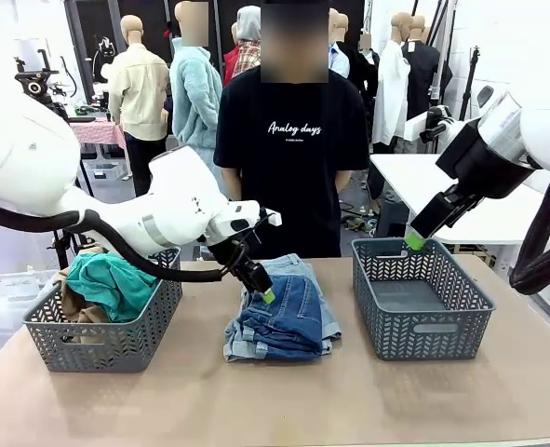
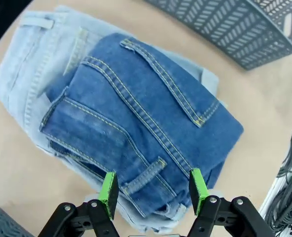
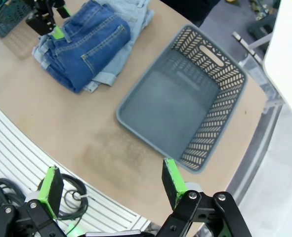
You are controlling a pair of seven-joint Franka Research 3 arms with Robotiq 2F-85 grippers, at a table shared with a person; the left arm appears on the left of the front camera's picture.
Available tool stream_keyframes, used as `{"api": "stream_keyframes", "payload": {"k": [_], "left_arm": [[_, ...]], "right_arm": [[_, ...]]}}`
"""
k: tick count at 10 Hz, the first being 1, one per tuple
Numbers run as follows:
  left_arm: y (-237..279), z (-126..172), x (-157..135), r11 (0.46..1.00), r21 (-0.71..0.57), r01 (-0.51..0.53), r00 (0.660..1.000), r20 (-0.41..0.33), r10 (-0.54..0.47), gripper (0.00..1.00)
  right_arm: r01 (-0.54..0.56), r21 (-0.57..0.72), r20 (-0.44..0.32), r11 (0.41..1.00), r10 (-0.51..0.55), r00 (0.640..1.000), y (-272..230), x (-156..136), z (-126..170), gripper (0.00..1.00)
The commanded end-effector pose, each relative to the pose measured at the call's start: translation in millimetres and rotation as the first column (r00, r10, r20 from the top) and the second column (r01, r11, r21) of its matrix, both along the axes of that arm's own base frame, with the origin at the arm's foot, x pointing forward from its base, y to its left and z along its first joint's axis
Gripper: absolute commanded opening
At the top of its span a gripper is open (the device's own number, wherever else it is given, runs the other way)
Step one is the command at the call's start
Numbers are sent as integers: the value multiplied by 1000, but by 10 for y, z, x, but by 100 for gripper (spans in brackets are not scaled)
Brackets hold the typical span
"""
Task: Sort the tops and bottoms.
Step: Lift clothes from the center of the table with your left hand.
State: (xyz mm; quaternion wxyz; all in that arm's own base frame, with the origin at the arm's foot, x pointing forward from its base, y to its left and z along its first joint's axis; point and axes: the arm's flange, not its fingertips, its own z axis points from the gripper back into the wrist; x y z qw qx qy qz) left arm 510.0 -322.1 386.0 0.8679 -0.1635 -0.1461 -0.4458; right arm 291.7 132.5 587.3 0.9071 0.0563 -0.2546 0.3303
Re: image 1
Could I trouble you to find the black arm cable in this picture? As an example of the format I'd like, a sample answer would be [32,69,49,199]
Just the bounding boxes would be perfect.
[509,174,550,295]
[0,197,250,284]

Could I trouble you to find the gray woven plastic basket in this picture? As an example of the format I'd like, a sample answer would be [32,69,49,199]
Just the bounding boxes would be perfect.
[351,237,497,362]
[22,246,183,373]

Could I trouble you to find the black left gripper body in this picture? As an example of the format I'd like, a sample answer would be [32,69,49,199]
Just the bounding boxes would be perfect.
[207,237,258,281]

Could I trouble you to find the person in black jacket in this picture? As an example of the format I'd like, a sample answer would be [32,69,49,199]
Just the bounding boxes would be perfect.
[343,32,381,141]

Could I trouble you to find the black camera tripod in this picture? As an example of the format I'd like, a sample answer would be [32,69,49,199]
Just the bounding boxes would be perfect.
[13,48,99,270]

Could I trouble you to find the teal top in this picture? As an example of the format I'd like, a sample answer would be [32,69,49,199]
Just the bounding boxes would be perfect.
[64,253,159,324]

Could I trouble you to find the mannequin in white shirt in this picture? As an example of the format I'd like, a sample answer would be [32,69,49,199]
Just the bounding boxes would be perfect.
[371,12,413,155]

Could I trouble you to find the flat gray floor crate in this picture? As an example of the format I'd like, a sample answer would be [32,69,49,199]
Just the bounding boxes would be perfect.
[81,160,132,182]

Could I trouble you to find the mannequin in hoodie and plaid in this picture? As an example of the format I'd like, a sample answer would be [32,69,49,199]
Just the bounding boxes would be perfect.
[222,5,262,88]

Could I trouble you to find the beige top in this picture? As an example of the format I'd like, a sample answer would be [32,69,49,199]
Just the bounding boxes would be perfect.
[53,246,113,345]

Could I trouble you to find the large white table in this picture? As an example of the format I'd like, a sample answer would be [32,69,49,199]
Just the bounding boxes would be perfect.
[369,152,550,271]

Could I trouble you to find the black light stand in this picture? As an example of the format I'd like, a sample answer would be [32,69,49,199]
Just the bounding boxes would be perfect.
[458,46,483,122]

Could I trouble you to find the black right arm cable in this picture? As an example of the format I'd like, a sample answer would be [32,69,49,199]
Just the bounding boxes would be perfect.
[509,174,550,295]

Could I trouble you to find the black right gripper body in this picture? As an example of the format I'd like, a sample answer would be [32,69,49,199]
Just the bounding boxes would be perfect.
[409,118,536,240]

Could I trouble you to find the mannequin in blue shirt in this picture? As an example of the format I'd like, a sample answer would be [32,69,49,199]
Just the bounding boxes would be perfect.
[328,7,352,79]

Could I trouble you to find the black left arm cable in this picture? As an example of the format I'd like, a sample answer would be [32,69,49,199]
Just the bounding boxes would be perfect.
[0,197,250,284]

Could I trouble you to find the mannequin in cream jacket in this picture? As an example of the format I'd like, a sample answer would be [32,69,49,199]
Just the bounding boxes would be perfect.
[105,14,171,196]

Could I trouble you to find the person in black t-shirt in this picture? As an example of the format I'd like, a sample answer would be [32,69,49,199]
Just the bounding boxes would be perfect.
[213,0,370,260]

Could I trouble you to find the light blue denim shorts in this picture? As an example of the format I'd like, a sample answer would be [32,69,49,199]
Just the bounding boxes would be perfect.
[222,253,342,363]

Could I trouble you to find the table with pink cloth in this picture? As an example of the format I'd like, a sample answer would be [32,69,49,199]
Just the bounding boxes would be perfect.
[69,118,127,150]

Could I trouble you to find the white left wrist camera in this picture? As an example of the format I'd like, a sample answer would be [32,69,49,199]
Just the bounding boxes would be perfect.
[254,209,283,228]

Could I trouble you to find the clear plastic storage bin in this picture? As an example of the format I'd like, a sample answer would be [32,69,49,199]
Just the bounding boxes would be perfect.
[0,268,60,373]

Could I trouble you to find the dark blue denim shorts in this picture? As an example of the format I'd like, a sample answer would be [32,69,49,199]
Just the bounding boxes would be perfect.
[236,273,325,360]

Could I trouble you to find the mannequin in black shirt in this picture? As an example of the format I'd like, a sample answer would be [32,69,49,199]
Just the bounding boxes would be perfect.
[402,14,453,122]

